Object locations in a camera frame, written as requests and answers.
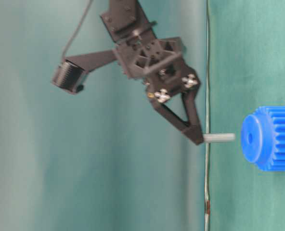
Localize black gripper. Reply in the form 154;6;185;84
114;37;204;145

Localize grey metal shaft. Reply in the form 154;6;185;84
203;133;235;143

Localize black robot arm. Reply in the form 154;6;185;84
101;0;204;145

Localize blue plastic gear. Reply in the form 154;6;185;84
241;106;285;172

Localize green table mat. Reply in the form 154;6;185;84
208;0;285;231

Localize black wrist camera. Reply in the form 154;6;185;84
52;59;87;94

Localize grey camera cable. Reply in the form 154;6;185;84
61;0;94;61

